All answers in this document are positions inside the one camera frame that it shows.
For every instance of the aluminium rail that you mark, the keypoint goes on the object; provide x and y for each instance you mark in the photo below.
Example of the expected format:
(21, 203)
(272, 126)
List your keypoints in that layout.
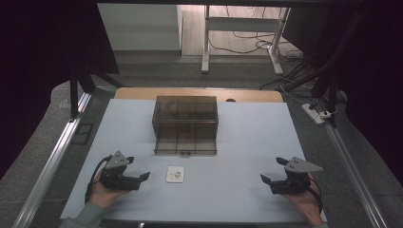
(351, 167)
(53, 161)

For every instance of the dark rectangular floor plate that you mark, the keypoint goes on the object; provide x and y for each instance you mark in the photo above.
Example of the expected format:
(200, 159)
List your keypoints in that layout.
(83, 133)

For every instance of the person's left hand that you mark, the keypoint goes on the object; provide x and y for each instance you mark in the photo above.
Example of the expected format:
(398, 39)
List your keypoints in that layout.
(103, 196)

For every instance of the wooden table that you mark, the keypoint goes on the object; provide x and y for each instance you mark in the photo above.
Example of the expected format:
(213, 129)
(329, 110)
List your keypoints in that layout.
(196, 92)

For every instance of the white power strip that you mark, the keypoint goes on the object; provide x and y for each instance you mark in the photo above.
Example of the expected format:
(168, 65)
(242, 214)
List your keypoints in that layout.
(310, 111)

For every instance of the small white picture card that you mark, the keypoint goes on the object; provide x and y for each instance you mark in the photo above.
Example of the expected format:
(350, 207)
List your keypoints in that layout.
(175, 174)

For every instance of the person's right hand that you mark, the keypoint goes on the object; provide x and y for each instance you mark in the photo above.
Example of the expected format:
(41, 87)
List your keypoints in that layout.
(305, 204)

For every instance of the white plug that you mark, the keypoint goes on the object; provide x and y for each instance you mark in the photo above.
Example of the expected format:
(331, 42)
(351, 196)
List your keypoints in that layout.
(325, 114)

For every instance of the white table mat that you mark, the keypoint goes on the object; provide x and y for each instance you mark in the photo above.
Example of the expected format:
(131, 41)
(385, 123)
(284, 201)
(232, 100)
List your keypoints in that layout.
(247, 142)

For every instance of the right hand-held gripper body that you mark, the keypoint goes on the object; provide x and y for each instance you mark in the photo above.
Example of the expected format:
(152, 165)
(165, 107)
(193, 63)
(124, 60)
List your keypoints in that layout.
(293, 185)

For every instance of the white desk frame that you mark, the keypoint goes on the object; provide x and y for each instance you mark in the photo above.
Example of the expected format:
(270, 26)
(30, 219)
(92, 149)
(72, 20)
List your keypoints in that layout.
(240, 24)

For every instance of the smoky transparent drawer box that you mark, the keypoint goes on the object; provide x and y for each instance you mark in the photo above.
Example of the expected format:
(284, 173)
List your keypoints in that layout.
(185, 125)

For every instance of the black curtain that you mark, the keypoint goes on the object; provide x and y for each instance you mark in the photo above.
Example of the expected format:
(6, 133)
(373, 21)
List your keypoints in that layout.
(370, 63)
(41, 63)

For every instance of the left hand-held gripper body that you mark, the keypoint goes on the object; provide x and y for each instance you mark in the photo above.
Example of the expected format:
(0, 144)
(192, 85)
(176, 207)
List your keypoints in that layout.
(118, 181)

